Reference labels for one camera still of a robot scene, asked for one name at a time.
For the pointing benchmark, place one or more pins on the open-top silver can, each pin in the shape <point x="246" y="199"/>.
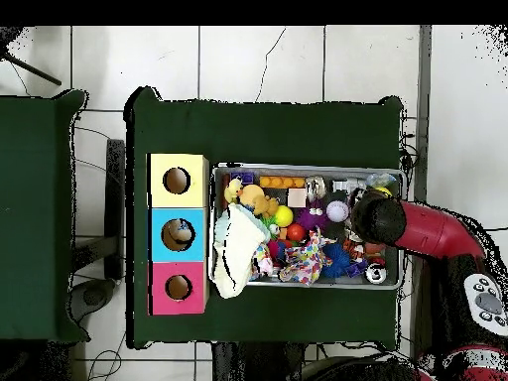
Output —
<point x="316" y="187"/>

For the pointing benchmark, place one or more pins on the orange toy brick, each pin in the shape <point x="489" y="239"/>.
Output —
<point x="283" y="182"/>

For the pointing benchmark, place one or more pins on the orange foam duck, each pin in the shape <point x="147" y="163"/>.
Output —
<point x="254" y="198"/>

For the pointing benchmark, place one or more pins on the green cloth side table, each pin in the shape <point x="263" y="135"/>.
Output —
<point x="40" y="230"/>

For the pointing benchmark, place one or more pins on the multicolour polka dot cloth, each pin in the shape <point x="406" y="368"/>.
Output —
<point x="304" y="263"/>

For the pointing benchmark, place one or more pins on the shallow clear mesh bin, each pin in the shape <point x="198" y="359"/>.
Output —
<point x="217" y="178"/>

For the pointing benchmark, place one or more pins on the purple googly-eyed monster toy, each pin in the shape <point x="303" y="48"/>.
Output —
<point x="312" y="217"/>

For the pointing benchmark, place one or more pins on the cream knit cloth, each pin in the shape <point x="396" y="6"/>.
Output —
<point x="238" y="252"/>

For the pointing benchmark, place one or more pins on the wooden box with three holes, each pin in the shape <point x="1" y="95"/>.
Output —
<point x="176" y="216"/>

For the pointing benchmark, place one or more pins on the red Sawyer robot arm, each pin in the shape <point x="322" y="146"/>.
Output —
<point x="432" y="230"/>

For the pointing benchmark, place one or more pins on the white baseball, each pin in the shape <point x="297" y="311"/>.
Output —
<point x="337" y="210"/>

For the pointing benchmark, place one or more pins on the small yellow ball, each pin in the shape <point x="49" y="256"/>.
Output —
<point x="283" y="216"/>

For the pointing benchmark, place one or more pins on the wooden cube block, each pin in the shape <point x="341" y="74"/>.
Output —
<point x="297" y="198"/>

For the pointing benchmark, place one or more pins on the small yellow rubber duck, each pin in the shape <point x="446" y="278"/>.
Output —
<point x="233" y="190"/>

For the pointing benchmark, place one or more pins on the small orange ball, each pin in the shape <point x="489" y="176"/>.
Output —
<point x="295" y="232"/>

